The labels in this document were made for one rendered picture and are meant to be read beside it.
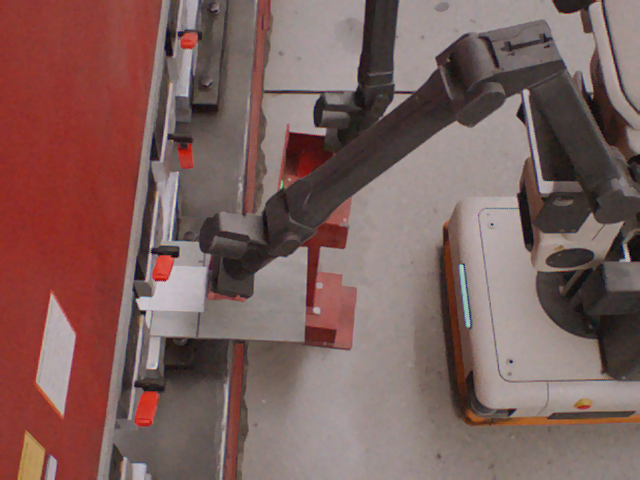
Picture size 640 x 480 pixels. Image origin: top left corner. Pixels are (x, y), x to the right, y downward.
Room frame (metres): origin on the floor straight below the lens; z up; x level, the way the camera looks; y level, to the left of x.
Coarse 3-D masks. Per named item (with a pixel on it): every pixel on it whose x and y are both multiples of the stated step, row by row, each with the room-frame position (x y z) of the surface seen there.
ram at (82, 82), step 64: (0, 0) 0.38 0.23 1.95; (64, 0) 0.49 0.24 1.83; (128, 0) 0.68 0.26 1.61; (0, 64) 0.34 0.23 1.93; (64, 64) 0.44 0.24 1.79; (128, 64) 0.63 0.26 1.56; (0, 128) 0.31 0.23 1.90; (64, 128) 0.40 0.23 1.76; (128, 128) 0.57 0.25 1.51; (0, 192) 0.27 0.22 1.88; (64, 192) 0.36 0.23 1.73; (128, 192) 0.51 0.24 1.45; (0, 256) 0.23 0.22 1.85; (64, 256) 0.31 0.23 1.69; (0, 320) 0.20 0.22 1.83; (0, 384) 0.16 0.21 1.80; (0, 448) 0.12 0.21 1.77; (64, 448) 0.16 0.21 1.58
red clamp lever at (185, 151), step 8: (168, 136) 0.73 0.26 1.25; (176, 136) 0.73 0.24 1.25; (184, 136) 0.73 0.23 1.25; (192, 136) 0.73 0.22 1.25; (184, 144) 0.73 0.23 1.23; (184, 152) 0.72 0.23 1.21; (192, 152) 0.73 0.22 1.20; (184, 160) 0.72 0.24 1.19; (192, 160) 0.73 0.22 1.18; (184, 168) 0.72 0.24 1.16
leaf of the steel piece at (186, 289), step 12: (180, 276) 0.60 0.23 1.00; (192, 276) 0.60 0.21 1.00; (204, 276) 0.60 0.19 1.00; (156, 288) 0.57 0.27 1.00; (168, 288) 0.57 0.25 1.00; (180, 288) 0.57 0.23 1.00; (192, 288) 0.58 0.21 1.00; (204, 288) 0.58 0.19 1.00; (156, 300) 0.54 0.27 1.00; (168, 300) 0.55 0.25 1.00; (180, 300) 0.55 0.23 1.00; (192, 300) 0.55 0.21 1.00; (204, 300) 0.55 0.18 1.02
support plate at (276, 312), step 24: (192, 264) 0.62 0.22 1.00; (288, 264) 0.65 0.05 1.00; (264, 288) 0.59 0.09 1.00; (288, 288) 0.60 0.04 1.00; (168, 312) 0.53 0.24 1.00; (192, 312) 0.53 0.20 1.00; (216, 312) 0.54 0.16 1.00; (240, 312) 0.54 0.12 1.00; (264, 312) 0.55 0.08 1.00; (288, 312) 0.56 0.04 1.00; (168, 336) 0.48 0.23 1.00; (192, 336) 0.49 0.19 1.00; (216, 336) 0.49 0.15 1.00; (240, 336) 0.50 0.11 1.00; (264, 336) 0.51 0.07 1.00; (288, 336) 0.51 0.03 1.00
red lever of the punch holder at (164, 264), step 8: (152, 248) 0.52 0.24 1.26; (160, 248) 0.52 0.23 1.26; (168, 248) 0.53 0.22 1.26; (176, 248) 0.53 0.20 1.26; (160, 256) 0.50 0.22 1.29; (168, 256) 0.50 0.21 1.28; (176, 256) 0.52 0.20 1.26; (160, 264) 0.48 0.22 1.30; (168, 264) 0.48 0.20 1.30; (160, 272) 0.47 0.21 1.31; (168, 272) 0.47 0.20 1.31; (160, 280) 0.46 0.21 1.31
